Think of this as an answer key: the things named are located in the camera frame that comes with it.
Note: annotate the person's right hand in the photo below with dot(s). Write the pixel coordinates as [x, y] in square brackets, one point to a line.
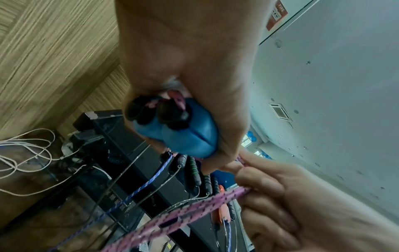
[305, 211]

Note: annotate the person's left hand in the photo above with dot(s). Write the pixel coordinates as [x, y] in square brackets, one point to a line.
[193, 49]

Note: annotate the red alarm box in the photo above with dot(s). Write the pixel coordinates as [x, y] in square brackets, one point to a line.
[276, 14]

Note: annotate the white ceiling vent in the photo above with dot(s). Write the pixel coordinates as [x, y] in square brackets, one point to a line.
[280, 111]

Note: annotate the black glossy low table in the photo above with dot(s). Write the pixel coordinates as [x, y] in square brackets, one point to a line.
[124, 147]

